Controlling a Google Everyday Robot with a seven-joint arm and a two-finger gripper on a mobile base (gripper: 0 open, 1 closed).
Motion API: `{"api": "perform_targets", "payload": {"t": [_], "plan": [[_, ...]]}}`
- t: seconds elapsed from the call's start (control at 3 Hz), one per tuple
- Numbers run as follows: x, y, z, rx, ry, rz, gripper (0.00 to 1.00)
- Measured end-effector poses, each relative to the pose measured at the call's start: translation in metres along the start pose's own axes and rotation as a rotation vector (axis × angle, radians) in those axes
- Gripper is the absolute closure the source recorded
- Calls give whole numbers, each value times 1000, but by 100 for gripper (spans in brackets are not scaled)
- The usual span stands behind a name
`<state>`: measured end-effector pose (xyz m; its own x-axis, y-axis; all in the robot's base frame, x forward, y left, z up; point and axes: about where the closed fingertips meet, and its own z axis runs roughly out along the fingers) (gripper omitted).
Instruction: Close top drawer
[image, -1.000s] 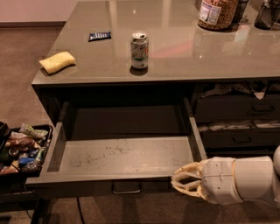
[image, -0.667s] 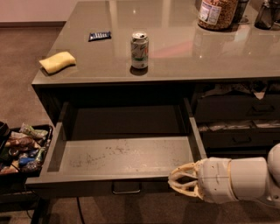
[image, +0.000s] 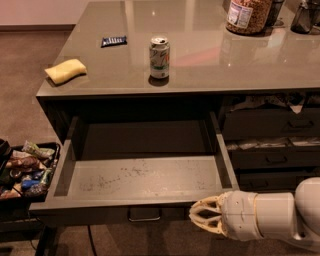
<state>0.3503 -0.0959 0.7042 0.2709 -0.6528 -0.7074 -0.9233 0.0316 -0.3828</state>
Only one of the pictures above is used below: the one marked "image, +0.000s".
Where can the grey drawer cabinet counter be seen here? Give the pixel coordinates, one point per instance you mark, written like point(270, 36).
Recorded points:
point(209, 66)

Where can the grey drawer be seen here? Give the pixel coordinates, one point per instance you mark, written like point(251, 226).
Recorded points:
point(281, 180)
point(136, 171)
point(267, 116)
point(282, 152)

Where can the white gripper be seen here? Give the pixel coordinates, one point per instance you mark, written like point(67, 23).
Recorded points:
point(238, 214)

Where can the green snack bag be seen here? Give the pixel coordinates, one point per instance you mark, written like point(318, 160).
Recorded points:
point(34, 149)

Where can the dark metal kettle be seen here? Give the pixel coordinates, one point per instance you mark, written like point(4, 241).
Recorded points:
point(307, 17)

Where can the black snack tray cart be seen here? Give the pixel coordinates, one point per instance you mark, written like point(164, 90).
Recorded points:
point(26, 172)

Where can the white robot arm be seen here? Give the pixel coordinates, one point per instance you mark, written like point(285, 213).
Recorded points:
point(291, 217)

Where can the yellow sponge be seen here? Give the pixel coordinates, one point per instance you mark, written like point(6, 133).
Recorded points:
point(66, 70)

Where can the large nut jar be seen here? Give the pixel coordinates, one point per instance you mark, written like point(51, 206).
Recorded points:
point(247, 17)

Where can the silver green soda can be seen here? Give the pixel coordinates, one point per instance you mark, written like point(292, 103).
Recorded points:
point(159, 54)

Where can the blue candy bar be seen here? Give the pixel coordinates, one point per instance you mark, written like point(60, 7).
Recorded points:
point(113, 41)

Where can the blue snack packet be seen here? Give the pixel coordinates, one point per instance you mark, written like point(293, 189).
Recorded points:
point(30, 185)

